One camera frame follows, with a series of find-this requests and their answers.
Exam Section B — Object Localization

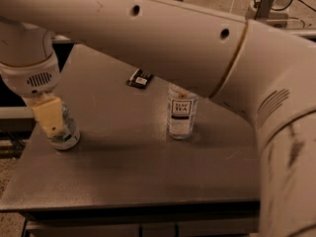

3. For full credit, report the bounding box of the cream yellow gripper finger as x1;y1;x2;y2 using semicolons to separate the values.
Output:
24;92;63;137

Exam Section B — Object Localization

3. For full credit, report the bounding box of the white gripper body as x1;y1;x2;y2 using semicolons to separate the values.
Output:
0;52;60;98

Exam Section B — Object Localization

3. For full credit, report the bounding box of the green white 7up can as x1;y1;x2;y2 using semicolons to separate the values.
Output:
48;103;80;151

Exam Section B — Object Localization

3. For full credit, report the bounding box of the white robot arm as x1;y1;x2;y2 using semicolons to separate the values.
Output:
0;0;316;237

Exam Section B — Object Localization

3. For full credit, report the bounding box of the black snack wrapper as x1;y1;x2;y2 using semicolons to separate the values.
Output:
125;68;153;89

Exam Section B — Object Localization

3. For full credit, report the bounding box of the clear tea water bottle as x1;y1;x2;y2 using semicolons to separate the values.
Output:
167;84;198;139

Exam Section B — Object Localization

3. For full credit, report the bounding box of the right metal rail bracket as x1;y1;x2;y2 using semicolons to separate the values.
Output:
255;0;275;20

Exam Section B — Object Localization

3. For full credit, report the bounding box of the white device with cable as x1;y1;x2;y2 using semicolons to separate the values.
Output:
245;0;307;29

